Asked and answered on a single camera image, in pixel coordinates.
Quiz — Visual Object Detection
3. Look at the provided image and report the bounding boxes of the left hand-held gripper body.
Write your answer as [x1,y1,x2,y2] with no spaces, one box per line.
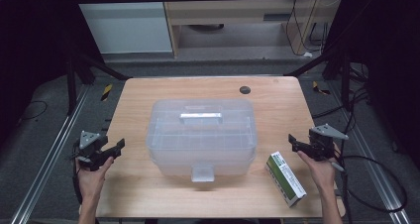
[73,130,112,172]

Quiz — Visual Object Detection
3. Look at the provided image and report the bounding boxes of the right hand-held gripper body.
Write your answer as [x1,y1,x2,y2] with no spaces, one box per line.
[305,123,350,163]

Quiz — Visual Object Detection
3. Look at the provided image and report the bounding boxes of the green and white carton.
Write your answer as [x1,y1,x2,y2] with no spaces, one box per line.
[264,151,307,208]

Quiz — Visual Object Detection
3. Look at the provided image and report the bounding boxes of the clear plastic storage box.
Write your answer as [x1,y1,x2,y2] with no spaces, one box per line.
[146,98,258,183]

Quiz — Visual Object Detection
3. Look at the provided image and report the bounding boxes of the person's right hand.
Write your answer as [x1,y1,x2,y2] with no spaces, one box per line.
[296,144,341,192]

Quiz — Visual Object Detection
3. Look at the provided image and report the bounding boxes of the person's left hand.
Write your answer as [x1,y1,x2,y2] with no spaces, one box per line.
[76,157,115,202]

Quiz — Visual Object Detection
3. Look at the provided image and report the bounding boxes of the yellow and black tape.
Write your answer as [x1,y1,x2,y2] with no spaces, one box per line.
[311,80,331,96]
[100,83,114,102]

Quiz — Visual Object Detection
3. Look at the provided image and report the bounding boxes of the black metal stand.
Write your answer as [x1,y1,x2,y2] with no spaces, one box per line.
[285,49,353,111]
[63,52,132,116]

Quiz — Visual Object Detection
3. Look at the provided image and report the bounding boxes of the white cabinet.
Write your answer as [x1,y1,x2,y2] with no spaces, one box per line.
[70,0,173,55]

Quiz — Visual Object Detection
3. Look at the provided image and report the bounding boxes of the light wooden desk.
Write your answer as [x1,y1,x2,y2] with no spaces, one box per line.
[160,0,346,57]

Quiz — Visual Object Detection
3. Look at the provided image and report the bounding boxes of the black floor cables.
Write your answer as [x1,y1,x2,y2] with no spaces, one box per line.
[311,64,370,133]

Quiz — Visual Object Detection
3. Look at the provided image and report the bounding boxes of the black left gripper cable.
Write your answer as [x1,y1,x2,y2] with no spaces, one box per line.
[70,144,83,205]

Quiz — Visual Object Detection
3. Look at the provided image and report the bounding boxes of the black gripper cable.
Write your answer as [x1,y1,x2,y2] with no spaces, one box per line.
[70,144,83,205]
[330,131,409,224]

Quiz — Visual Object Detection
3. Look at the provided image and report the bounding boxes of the aluminium floor rail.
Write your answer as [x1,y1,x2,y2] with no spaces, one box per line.
[330,81,412,224]
[11,84,90,224]

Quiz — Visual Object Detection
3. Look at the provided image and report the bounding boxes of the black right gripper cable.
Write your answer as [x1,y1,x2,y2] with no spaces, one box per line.
[330,131,409,224]

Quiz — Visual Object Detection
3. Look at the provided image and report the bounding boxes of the thin black floor cable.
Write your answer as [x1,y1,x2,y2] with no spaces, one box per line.
[19,100,49,121]

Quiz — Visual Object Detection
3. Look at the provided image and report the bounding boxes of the black cables under desk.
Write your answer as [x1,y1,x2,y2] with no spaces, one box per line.
[285,0,328,57]

